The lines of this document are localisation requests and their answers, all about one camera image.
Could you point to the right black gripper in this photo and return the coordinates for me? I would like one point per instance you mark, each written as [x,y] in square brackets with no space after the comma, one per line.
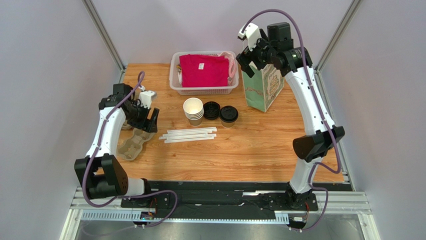
[252,55]

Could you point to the aluminium frame rail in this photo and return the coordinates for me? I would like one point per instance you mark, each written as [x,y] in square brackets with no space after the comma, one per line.
[332,203]

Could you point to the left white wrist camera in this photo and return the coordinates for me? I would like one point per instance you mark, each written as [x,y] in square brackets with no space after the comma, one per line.
[146,98]

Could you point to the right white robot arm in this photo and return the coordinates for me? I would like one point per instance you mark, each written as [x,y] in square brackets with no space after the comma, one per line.
[273,54]

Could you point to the single paper cup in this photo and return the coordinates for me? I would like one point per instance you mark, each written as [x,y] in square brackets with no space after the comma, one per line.
[227,124]

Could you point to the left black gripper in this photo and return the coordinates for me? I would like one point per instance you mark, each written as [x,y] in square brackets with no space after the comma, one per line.
[151,124]

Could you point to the stack of black lids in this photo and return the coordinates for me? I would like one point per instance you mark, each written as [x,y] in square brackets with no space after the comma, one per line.
[211,110]

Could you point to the white plastic basket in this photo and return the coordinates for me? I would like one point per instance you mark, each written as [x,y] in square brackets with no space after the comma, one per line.
[176,76]

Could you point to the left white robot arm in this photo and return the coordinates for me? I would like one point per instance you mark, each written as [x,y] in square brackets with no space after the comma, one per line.
[99,172]

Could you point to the brown pulp cup carrier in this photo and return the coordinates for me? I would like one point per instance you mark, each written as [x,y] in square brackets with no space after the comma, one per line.
[126,126]
[130,149]

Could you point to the single black lid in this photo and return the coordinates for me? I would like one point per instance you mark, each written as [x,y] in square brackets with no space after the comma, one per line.
[228,114]

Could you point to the red folded shirt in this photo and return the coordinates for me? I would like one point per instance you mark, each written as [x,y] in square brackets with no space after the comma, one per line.
[200,71]

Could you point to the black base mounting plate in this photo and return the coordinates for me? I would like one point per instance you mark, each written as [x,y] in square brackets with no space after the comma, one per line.
[215,200]

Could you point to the pink cloth in basket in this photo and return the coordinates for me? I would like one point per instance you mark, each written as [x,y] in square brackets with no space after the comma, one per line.
[232,66]

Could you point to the green paper gift bag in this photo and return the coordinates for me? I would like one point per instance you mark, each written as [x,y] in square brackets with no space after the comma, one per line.
[263,87]

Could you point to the stack of paper cups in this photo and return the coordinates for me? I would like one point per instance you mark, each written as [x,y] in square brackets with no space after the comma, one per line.
[194,110]

